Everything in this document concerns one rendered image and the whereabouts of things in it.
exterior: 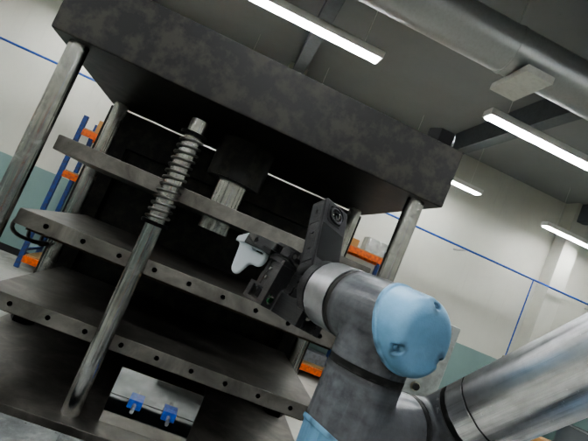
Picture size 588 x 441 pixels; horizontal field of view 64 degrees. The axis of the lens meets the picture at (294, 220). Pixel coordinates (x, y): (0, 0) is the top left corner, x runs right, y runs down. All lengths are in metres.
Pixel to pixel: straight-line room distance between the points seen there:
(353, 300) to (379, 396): 0.09
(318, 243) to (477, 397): 0.24
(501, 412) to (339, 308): 0.17
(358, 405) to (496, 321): 8.56
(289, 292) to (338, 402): 0.18
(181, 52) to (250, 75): 0.21
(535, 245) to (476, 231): 1.15
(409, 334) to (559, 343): 0.13
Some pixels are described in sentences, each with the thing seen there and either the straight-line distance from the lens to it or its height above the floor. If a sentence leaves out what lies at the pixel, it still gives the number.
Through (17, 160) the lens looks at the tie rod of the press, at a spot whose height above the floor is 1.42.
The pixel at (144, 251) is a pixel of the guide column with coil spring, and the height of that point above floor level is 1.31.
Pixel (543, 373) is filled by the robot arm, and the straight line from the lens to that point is 0.48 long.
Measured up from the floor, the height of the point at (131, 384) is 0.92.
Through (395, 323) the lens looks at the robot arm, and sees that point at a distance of 0.42.
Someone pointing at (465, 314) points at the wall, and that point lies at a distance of 8.67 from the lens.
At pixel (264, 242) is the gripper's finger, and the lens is 0.61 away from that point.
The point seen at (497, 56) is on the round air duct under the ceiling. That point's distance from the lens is 4.33.
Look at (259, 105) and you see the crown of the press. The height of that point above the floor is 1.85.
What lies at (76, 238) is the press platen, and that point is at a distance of 1.59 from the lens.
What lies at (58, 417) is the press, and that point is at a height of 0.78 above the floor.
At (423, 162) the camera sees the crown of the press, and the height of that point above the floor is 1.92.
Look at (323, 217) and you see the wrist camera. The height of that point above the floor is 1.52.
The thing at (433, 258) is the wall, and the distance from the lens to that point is 8.30.
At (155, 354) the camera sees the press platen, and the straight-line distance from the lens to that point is 1.59.
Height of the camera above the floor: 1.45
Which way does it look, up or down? 5 degrees up
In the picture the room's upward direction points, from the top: 23 degrees clockwise
